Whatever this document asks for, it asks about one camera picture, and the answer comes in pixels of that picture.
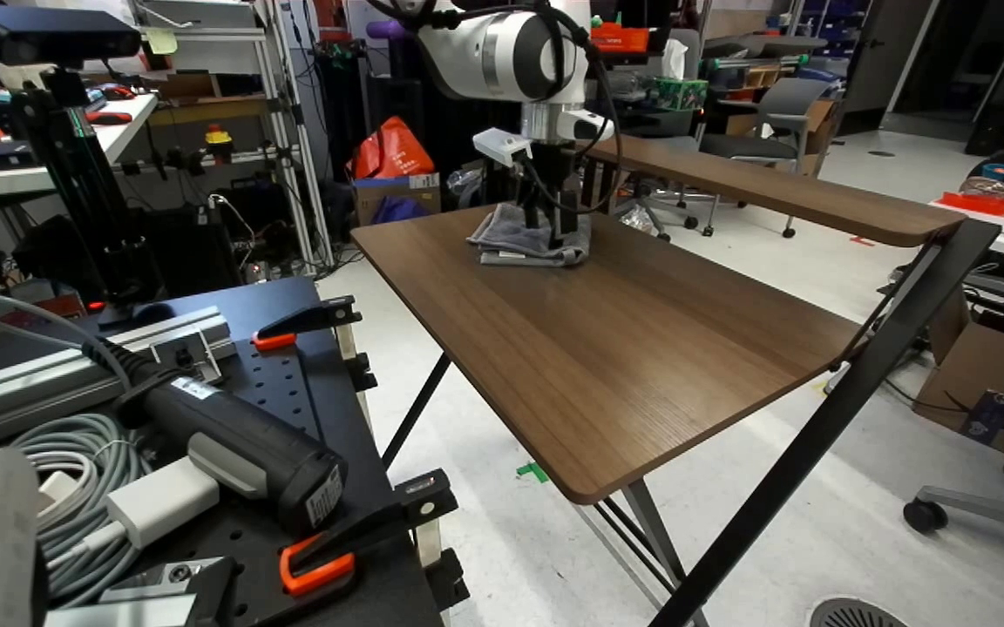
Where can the aluminium extrusion rail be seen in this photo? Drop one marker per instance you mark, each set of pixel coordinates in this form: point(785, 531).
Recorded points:
point(71, 368)

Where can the grey office chair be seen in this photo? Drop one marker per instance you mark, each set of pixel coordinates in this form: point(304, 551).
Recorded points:
point(783, 117)

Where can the white power adapter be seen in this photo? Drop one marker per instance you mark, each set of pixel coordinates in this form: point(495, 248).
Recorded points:
point(162, 501)

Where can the orange bag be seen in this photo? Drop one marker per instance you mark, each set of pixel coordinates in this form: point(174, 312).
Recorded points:
point(393, 148)

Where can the black camera on tripod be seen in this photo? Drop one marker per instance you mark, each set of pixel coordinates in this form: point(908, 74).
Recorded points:
point(44, 31)

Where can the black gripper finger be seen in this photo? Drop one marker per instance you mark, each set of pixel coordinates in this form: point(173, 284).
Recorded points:
point(571, 217)
point(539, 223)

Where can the black perforated workbench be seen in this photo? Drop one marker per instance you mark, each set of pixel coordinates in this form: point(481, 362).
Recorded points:
point(330, 401)

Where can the green tape piece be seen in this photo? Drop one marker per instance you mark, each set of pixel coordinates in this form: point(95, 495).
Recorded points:
point(532, 471)

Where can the white cluttered table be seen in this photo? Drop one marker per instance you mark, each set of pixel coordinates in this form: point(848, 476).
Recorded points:
point(24, 156)

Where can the round floor drain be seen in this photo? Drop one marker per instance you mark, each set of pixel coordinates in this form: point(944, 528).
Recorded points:
point(856, 615)

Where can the black handheld device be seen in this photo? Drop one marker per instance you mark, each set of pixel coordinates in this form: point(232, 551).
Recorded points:
point(243, 448)

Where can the black tripod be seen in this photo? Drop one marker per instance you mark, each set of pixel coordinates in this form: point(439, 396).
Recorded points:
point(76, 187)

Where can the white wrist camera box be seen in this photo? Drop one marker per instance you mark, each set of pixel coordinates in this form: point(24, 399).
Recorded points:
point(503, 142)

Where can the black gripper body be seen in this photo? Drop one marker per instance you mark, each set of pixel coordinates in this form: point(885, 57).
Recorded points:
point(555, 162)

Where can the grey towel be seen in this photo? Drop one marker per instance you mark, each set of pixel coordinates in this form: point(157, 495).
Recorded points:
point(512, 236)

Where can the metal shelf rack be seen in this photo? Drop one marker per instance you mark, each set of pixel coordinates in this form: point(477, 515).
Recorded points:
point(294, 127)

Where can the brown cardboard box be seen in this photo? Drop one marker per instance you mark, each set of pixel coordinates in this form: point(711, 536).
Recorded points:
point(972, 378)

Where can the long wooden side table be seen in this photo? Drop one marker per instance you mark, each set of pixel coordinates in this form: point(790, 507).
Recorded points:
point(783, 191)

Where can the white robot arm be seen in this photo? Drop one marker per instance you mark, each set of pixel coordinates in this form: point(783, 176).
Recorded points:
point(503, 52)

